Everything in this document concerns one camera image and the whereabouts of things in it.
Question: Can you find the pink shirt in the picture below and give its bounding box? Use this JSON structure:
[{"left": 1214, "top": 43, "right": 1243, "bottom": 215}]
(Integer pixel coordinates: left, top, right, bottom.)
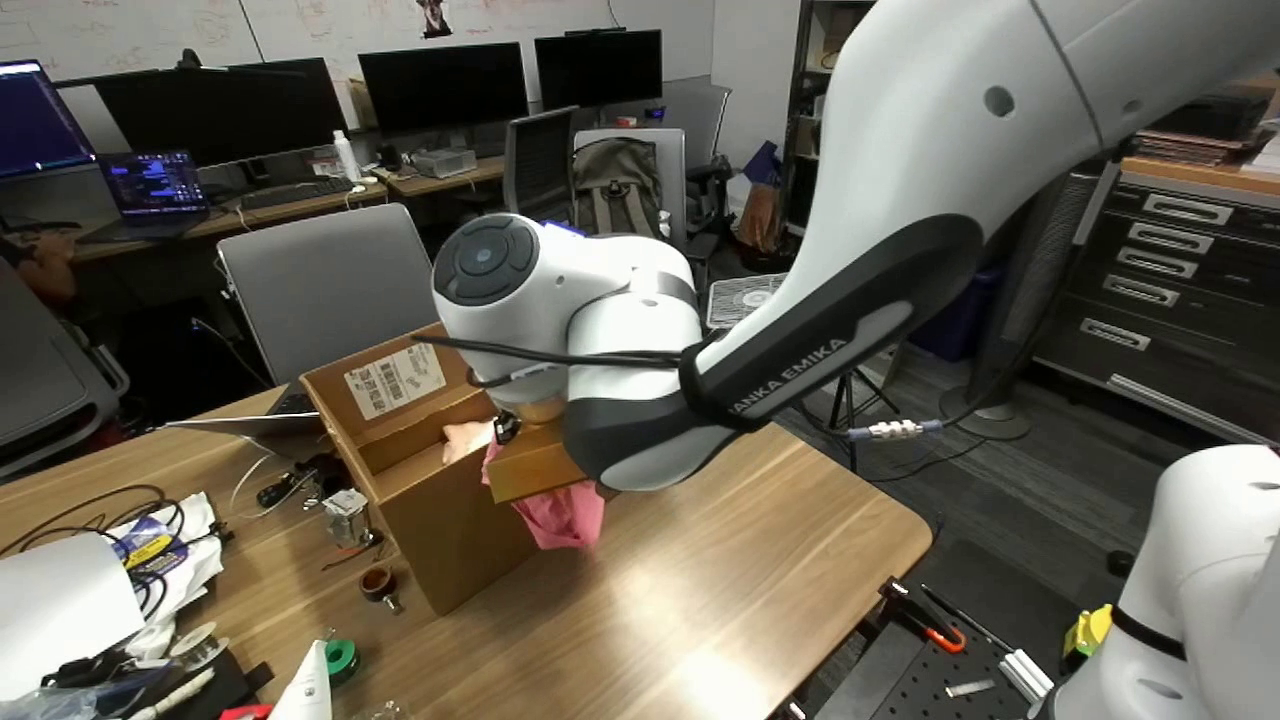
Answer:
[{"left": 503, "top": 475, "right": 604, "bottom": 550}]

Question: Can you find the peach shirt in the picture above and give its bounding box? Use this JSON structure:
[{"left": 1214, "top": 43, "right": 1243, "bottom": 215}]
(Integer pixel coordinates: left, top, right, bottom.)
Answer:
[{"left": 442, "top": 419, "right": 493, "bottom": 463}]

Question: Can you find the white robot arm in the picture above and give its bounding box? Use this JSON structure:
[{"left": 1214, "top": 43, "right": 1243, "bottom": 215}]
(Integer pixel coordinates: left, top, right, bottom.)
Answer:
[{"left": 433, "top": 0, "right": 1280, "bottom": 720}]

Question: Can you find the cardboard box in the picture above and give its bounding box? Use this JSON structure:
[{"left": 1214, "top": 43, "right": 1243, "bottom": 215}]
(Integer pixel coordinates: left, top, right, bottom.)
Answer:
[{"left": 298, "top": 325, "right": 535, "bottom": 610}]

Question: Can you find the grey chair behind box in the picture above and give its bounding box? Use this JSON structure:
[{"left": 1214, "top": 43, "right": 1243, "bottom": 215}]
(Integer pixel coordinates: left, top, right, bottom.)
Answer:
[{"left": 217, "top": 203, "right": 436, "bottom": 384}]

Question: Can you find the white flat device on floor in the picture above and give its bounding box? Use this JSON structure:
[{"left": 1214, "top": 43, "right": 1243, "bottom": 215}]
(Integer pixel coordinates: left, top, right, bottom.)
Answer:
[{"left": 704, "top": 272, "right": 785, "bottom": 331}]

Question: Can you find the olive grey backpack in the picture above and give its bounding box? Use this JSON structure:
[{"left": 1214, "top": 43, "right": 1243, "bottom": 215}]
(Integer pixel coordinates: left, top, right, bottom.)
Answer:
[{"left": 572, "top": 136, "right": 660, "bottom": 237}]

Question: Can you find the green tape roll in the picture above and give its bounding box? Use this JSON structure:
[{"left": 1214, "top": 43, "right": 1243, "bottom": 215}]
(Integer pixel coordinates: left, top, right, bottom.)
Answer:
[{"left": 323, "top": 640, "right": 361, "bottom": 681}]

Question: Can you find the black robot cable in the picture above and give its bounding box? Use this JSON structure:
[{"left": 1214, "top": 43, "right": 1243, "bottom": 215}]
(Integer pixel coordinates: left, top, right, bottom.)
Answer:
[{"left": 410, "top": 331, "right": 950, "bottom": 453}]

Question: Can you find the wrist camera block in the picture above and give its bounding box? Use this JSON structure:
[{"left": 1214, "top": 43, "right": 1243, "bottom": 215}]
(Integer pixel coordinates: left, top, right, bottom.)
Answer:
[{"left": 484, "top": 411, "right": 583, "bottom": 505}]

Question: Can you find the orange handled tool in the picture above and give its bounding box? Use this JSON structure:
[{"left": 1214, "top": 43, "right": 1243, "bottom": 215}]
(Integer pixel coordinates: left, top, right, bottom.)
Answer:
[{"left": 883, "top": 579, "right": 967, "bottom": 657}]

